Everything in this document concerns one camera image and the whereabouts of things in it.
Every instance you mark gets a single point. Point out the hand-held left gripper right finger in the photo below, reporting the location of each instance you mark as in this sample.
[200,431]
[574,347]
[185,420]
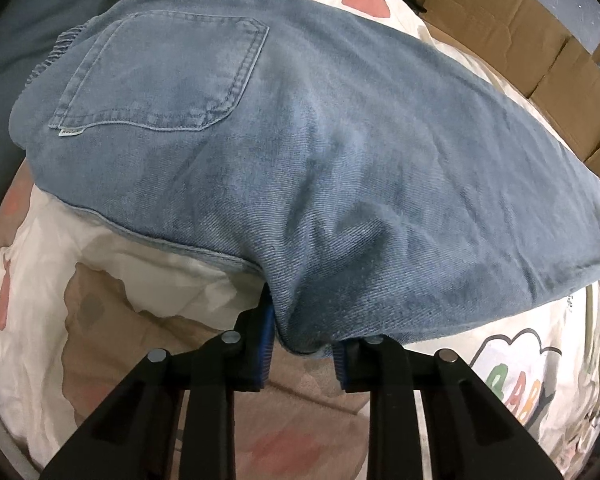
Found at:
[341,367]

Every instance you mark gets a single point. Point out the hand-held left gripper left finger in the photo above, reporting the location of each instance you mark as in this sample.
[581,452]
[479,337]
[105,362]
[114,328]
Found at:
[263,355]

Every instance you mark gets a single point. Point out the light blue denim pants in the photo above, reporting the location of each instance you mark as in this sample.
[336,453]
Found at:
[305,160]

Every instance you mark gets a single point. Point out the cream bear print blanket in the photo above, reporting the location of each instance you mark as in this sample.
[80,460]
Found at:
[130,285]

